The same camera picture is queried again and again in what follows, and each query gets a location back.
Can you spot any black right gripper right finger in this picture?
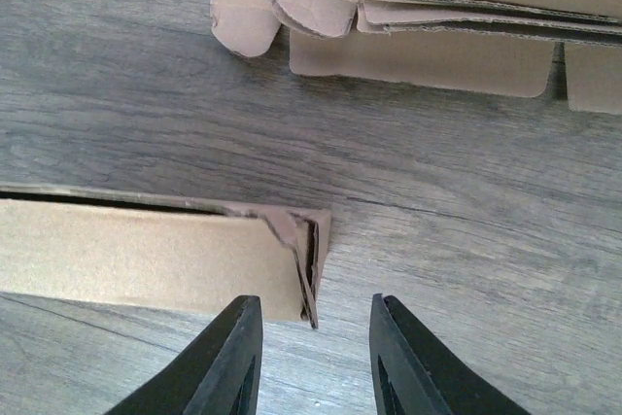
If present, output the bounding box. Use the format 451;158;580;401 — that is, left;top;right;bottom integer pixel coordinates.
369;294;529;415

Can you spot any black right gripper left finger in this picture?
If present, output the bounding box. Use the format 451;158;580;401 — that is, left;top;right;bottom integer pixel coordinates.
108;295;263;415

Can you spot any cardboard box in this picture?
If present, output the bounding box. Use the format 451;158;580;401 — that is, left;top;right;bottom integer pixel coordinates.
1;184;331;326

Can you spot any stack of flat cardboard blanks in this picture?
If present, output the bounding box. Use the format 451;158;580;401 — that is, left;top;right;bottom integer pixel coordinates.
210;0;621;115

